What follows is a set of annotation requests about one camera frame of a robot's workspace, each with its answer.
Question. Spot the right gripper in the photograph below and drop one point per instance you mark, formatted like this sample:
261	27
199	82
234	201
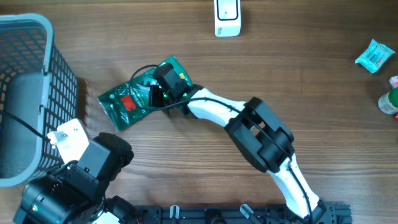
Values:
153	99

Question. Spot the green snack bag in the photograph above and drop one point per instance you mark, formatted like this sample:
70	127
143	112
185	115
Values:
125	104

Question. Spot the light blue tissue pack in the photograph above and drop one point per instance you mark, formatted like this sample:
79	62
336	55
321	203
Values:
374	56

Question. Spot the small jar green lid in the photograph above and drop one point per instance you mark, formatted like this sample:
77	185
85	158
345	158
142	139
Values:
388	102

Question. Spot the pink white tissue pack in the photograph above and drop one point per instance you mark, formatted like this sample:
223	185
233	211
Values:
394	81

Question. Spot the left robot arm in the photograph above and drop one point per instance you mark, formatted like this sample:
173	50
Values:
75	192

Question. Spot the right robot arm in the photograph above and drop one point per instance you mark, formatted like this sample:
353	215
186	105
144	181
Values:
260	136

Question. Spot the white barcode scanner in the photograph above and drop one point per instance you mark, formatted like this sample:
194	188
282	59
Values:
227	18

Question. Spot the grey plastic shopping basket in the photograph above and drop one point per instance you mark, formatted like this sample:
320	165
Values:
39	92

